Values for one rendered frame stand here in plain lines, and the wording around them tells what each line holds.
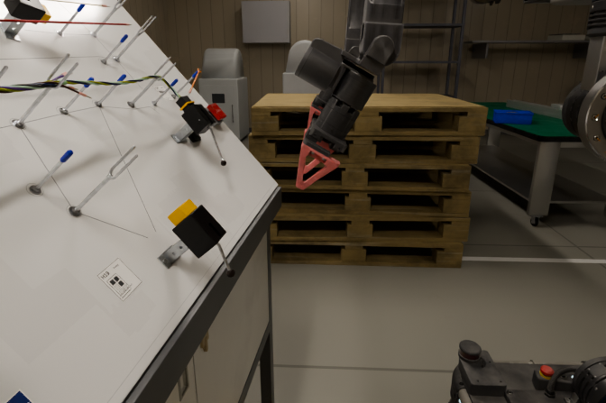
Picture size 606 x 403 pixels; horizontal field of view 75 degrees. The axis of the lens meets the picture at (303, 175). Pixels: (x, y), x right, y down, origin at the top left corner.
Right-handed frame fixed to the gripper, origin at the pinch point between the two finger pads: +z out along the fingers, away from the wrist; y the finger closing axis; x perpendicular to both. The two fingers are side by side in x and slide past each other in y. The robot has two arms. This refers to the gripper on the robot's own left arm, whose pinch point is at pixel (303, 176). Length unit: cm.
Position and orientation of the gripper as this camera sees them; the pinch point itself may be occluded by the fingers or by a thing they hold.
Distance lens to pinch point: 70.0
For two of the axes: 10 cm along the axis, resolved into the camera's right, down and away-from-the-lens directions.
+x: 8.7, 4.8, 1.0
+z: -4.9, 8.3, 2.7
